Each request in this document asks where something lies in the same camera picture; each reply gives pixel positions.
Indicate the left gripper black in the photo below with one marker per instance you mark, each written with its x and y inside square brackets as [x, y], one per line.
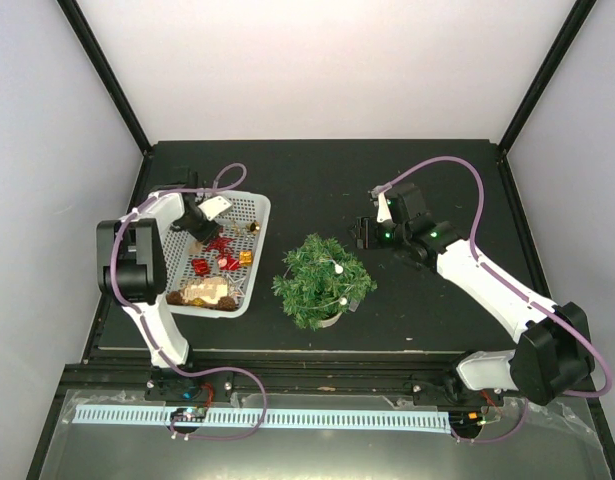
[205, 234]

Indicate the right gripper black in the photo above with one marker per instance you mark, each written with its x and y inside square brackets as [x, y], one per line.
[365, 239]

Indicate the red star ornament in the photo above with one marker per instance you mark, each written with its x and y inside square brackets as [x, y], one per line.
[220, 244]

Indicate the fairy light string white bulbs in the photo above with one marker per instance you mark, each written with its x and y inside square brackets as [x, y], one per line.
[316, 283]

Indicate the white plastic perforated basket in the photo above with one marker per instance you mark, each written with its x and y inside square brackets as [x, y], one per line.
[179, 248]

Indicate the small green christmas tree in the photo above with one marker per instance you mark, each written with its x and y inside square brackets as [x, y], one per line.
[314, 244]

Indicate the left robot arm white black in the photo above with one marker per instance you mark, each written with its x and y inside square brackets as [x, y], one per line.
[131, 265]

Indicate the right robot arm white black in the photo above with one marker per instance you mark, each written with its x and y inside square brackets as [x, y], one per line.
[551, 355]

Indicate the wooden tree slice ornament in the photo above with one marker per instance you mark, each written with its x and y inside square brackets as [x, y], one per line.
[205, 292]

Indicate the white tree pot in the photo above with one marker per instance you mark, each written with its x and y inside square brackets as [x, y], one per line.
[326, 323]

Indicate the red gift box ornament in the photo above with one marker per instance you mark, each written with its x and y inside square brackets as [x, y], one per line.
[200, 266]

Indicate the santa claus ornament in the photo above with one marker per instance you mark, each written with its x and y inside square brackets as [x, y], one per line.
[228, 263]

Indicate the gold bell ornament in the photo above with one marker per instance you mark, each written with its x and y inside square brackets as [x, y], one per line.
[254, 228]

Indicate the gold gift ornament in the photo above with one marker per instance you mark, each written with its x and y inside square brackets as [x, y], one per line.
[245, 258]

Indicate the silver star ornament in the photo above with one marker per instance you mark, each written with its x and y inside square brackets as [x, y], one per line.
[236, 287]

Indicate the brown pine cone back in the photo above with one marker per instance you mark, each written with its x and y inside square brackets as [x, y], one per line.
[174, 298]

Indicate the brown pine cone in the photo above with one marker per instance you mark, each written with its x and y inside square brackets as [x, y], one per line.
[174, 298]
[227, 303]

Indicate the brown pine cone front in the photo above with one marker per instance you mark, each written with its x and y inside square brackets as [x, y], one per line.
[227, 303]

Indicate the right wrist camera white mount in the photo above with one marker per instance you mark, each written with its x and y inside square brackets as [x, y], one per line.
[378, 196]

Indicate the light blue slotted cable duct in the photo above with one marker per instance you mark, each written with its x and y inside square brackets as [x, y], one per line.
[248, 418]

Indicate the black frame post left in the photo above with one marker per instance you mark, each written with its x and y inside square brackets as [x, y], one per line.
[93, 50]

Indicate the black frame post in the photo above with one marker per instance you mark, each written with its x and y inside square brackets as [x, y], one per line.
[93, 50]
[555, 55]

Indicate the black frame post right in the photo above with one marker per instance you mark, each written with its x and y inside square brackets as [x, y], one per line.
[555, 55]

